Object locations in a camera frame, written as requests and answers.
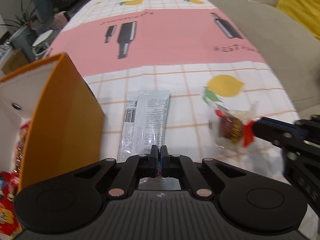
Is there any white round wheeled stool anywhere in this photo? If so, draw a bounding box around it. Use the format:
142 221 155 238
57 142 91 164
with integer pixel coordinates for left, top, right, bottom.
31 29 55 56

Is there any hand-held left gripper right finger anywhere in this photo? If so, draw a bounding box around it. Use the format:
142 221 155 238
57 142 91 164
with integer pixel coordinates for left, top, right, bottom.
160 145 247 198

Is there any red cartoon print packet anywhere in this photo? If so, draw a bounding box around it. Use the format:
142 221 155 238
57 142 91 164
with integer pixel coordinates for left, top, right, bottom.
0 171 23 237

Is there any lemon print checked tablecloth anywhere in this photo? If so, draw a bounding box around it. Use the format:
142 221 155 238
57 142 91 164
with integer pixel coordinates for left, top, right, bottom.
40 0 320 240

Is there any grey white snack packet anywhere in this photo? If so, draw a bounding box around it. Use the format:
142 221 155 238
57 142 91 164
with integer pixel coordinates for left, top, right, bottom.
116 89 182 191

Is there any pink small heater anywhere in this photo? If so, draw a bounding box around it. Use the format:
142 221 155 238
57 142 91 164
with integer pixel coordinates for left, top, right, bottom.
53 11 72 30

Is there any clear brown candy packet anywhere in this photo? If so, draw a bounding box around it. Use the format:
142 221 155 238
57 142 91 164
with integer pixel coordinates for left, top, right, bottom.
207 101 262 151

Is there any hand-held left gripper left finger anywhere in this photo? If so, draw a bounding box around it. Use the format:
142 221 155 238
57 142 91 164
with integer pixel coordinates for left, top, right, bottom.
72 145 159 198

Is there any green potted plant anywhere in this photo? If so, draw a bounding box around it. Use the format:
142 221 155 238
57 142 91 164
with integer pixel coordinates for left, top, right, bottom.
0 0 42 32

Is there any beige sofa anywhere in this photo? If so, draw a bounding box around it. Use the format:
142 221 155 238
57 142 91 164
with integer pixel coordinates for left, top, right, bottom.
192 0 320 120

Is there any brown cardboard carton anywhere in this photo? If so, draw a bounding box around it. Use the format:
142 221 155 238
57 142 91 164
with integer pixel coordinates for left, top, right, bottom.
0 47 28 75

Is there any yellow cushion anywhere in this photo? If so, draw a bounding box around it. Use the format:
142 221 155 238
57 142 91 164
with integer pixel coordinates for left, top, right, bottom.
276 0 320 40

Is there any orange cardboard box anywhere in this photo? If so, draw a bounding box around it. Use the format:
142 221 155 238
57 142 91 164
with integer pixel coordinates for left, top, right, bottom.
0 52 106 198

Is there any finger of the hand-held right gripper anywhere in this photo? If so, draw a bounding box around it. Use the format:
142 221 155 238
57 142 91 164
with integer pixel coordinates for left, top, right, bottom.
252 123 292 147
257 116 300 131

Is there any grey bin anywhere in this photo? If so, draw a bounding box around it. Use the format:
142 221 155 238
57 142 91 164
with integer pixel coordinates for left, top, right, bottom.
9 25 36 63

